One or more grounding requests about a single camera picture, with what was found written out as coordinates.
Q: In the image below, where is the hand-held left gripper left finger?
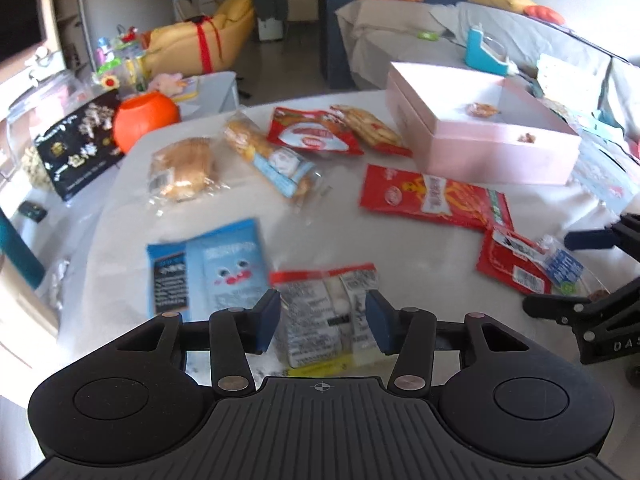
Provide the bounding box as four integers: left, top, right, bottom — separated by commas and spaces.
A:
117, 289, 282, 393

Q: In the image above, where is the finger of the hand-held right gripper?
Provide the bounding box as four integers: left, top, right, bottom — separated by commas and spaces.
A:
522, 294, 608, 331
565, 212, 640, 262

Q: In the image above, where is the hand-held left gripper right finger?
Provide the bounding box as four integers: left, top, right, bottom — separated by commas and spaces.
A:
365, 289, 528, 393

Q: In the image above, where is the small blue white packet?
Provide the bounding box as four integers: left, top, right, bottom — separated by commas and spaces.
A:
541, 235, 610, 297

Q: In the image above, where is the clear packet with red strip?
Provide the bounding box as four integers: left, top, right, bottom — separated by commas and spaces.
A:
270, 262, 387, 377

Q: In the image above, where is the small red snack packet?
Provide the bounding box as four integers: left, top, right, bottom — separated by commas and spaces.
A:
477, 226, 556, 296

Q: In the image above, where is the blue snack packet with face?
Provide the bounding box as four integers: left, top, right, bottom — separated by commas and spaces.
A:
146, 218, 273, 325

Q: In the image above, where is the large red snack packet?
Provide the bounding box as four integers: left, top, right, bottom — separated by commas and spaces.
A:
360, 164, 514, 233

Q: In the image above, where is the pink cardboard box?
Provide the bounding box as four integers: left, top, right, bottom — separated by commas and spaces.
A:
385, 61, 583, 187

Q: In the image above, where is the round bread bun packet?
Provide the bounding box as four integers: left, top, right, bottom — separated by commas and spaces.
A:
147, 137, 232, 207

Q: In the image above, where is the red snack packet white label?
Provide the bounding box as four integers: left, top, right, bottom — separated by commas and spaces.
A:
267, 107, 366, 157

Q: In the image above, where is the clear cracker packet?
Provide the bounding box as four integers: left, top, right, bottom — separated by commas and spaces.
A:
330, 104, 414, 157

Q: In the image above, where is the white patterned paper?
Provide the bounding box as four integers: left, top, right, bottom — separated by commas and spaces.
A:
536, 53, 585, 103

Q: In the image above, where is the teal tape dispenser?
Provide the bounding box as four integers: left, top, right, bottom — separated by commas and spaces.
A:
465, 24, 517, 78

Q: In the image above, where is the orange cushion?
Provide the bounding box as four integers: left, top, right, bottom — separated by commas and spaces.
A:
525, 5, 567, 26

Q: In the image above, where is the small white side table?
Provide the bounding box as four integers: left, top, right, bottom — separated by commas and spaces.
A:
172, 71, 239, 122

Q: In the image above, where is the orange pumpkin bucket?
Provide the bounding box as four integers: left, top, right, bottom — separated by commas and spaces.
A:
112, 92, 181, 155

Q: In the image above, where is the black printed box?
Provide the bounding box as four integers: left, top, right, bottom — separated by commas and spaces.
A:
32, 89, 126, 202

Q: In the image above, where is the pink plush toy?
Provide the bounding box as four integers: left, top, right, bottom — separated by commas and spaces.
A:
151, 72, 184, 96

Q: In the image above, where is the black remote control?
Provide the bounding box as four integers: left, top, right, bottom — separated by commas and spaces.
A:
19, 201, 49, 223

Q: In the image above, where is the teal bottle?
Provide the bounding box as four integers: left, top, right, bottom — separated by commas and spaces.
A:
0, 207, 44, 291

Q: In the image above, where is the yellow armchair with red ribbon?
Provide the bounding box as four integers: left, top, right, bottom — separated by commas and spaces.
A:
144, 0, 257, 80

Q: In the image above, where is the colourful toy bottle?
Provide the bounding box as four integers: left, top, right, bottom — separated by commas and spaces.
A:
94, 25, 147, 95

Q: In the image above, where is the clear plastic jar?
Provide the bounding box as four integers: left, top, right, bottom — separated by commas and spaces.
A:
6, 70, 96, 192

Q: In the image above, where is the black television screen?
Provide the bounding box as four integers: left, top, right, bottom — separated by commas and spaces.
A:
0, 0, 49, 77

